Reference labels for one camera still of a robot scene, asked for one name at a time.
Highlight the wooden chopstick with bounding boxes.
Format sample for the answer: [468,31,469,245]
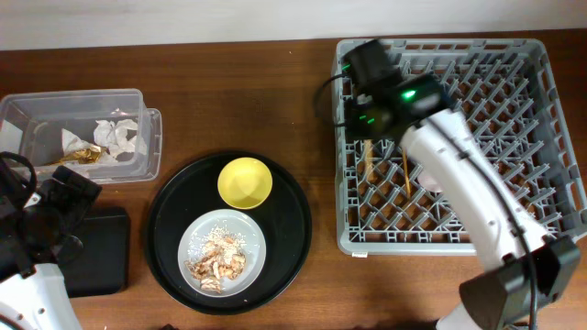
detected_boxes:
[363,139,373,182]
[402,148,412,199]

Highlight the pink cup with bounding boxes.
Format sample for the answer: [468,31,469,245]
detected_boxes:
[416,170,443,193]

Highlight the gold snack wrapper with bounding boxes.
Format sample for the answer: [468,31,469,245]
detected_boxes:
[47,145,106,166]

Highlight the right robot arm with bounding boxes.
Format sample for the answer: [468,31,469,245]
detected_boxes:
[332,39,586,329]

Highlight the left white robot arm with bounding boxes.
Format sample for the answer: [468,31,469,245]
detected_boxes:
[1,151,102,329]

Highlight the grey dishwasher rack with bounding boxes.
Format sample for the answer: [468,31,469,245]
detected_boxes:
[335,38,586,257]

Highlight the yellow bowl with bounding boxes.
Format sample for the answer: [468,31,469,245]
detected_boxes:
[217,157,273,210]

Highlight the grey plate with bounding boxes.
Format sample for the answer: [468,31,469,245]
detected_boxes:
[177,209,267,299]

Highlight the round black tray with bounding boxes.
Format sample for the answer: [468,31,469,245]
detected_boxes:
[143,151,312,315]

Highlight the food scraps with rice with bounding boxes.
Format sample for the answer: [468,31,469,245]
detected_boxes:
[183,225,247,294]

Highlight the clear plastic bin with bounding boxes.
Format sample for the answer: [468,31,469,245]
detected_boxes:
[1,89,162,184]

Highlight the black rectangular bin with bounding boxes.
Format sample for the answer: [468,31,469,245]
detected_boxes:
[58,206,130,298]

